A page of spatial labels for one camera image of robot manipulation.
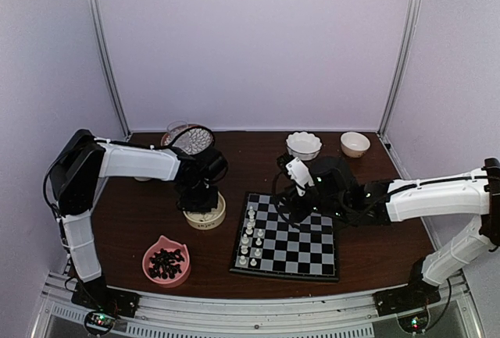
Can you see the aluminium front rail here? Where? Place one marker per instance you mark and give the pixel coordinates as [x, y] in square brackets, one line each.
[163, 315]

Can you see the clear drinking glass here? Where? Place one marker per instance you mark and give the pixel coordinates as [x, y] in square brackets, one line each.
[174, 129]

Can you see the aluminium frame post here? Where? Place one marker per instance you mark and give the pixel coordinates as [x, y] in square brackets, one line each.
[105, 60]
[409, 29]

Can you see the white chess bishop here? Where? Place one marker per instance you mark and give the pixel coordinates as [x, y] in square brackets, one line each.
[252, 210]

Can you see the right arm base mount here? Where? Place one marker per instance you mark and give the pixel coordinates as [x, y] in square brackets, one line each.
[403, 299]

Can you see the white scalloped dish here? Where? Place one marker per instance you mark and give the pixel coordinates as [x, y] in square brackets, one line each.
[303, 145]

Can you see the cream ribbed mug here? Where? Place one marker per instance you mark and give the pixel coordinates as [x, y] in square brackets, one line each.
[142, 179]

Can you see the small cream bowl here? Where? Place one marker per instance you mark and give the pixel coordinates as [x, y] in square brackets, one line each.
[354, 145]

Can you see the cream cat-ear bowl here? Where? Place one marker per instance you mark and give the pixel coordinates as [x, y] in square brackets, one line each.
[208, 220]

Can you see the pile of black chess pieces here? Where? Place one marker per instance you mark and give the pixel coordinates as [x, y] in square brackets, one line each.
[166, 264]

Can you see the right aluminium frame post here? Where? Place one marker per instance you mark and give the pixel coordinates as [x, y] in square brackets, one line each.
[409, 29]

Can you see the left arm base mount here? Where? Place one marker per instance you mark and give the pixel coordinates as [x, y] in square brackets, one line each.
[111, 301]

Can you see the pink cat-ear bowl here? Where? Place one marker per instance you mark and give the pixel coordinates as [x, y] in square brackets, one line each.
[169, 245]

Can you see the black white chessboard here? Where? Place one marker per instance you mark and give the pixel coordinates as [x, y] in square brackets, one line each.
[306, 253]

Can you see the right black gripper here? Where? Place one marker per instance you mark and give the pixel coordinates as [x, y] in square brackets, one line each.
[294, 208]

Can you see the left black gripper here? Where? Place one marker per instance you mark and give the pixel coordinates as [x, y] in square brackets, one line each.
[212, 203]

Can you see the left aluminium frame post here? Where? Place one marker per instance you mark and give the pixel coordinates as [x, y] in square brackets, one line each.
[105, 60]

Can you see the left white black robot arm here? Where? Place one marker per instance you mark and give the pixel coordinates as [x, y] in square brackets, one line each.
[70, 183]

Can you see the patterned ceramic plate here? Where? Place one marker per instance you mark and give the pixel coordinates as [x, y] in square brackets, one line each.
[193, 140]

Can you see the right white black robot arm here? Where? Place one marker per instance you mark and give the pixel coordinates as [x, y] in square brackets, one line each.
[475, 193]

